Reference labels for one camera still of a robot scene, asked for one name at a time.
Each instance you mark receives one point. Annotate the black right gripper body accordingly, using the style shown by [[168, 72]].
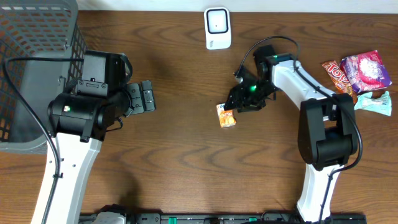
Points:
[[246, 97]]

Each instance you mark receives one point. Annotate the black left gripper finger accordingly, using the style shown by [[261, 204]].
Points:
[[148, 96], [137, 105]]

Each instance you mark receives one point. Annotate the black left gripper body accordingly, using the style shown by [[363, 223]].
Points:
[[135, 99]]

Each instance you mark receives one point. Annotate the orange Kleenex tissue pack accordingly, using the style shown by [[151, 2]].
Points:
[[225, 117]]

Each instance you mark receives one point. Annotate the red snack bar wrapper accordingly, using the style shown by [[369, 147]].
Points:
[[339, 79]]

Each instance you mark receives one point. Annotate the red purple pad packet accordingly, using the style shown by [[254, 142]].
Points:
[[366, 72]]

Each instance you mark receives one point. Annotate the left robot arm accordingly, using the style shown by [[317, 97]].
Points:
[[79, 117]]

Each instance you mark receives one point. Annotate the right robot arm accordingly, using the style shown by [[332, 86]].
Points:
[[327, 134]]

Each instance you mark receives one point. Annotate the white barcode scanner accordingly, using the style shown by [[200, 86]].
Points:
[[217, 28]]

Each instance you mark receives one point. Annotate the grey plastic mesh basket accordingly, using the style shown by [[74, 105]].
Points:
[[46, 45]]

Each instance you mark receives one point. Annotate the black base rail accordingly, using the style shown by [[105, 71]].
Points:
[[267, 217]]

